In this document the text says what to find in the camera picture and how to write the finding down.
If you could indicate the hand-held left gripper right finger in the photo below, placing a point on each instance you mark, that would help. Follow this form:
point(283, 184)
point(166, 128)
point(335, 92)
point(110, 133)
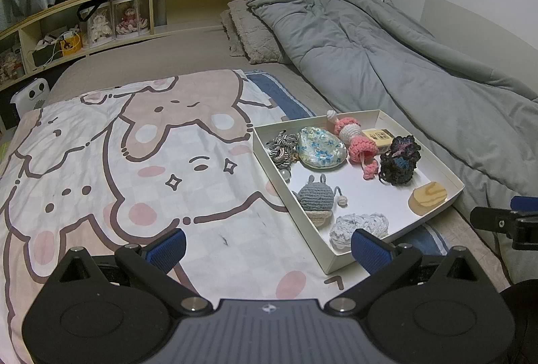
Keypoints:
point(370, 252)

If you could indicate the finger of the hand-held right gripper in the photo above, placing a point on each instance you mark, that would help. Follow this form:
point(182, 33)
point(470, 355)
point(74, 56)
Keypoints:
point(489, 217)
point(523, 202)

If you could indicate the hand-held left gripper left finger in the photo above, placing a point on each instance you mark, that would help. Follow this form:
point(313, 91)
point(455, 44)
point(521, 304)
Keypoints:
point(166, 252)

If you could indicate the pale blue crochet piece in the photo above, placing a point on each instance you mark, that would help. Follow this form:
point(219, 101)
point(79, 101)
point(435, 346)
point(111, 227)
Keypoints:
point(357, 227)

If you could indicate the white cardboard box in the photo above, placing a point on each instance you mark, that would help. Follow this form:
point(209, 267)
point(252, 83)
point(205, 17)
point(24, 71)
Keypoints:
point(361, 196)

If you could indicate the oval wooden block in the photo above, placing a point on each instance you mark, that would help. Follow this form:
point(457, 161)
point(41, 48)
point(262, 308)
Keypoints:
point(428, 196)

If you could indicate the grey crochet doll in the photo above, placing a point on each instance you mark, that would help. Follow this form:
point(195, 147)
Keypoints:
point(315, 200)

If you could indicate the dark crochet piece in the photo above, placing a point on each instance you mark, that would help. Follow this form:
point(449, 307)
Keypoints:
point(399, 160)

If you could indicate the floral embroidered pouch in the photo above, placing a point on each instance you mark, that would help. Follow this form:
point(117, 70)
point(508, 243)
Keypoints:
point(321, 147)

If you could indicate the pink white crochet doll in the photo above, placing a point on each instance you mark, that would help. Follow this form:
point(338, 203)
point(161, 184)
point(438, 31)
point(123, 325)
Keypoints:
point(353, 137)

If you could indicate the small yellow card box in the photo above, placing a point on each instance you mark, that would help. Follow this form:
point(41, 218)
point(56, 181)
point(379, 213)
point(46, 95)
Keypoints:
point(378, 136)

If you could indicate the cartoon printed blanket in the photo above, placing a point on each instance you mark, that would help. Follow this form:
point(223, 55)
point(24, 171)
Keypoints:
point(84, 162)

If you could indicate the grey comforter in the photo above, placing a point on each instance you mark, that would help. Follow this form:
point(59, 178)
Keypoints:
point(399, 53)

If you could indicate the bed with taupe sheet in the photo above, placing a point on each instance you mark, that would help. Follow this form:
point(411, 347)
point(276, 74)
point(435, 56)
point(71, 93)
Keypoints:
point(147, 53)

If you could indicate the white heater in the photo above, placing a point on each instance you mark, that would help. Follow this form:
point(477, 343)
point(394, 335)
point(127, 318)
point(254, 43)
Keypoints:
point(29, 97)

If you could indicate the yellow storage box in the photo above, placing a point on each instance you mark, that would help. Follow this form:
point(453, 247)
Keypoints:
point(70, 43)

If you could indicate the black box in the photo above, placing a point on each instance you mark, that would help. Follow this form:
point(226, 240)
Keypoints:
point(44, 57)

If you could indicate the beige fluffy pillow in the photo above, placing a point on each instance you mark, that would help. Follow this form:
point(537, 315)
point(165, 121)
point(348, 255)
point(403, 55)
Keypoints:
point(252, 32)

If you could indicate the clear case with pink doll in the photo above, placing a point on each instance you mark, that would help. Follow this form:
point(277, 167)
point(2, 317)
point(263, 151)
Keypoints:
point(130, 17)

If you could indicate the clear case with cream doll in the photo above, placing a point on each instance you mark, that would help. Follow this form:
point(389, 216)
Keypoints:
point(98, 23)

